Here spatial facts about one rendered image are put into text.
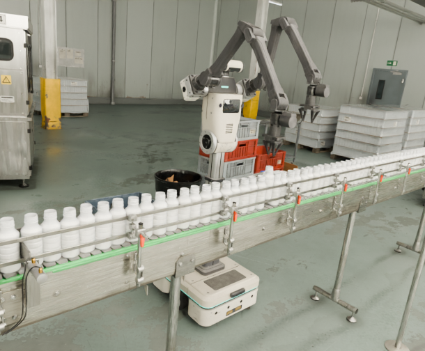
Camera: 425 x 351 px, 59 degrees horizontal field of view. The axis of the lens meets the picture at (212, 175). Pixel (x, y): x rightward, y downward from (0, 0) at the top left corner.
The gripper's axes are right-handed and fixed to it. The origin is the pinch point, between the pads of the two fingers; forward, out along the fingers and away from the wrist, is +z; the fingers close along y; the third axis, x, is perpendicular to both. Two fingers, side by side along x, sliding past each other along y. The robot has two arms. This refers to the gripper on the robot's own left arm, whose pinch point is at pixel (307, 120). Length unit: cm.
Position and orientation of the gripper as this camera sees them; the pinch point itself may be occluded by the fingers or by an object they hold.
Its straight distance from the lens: 228.0
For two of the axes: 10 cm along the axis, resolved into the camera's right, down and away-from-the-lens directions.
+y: -6.5, -2.6, 7.1
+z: -0.8, 9.6, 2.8
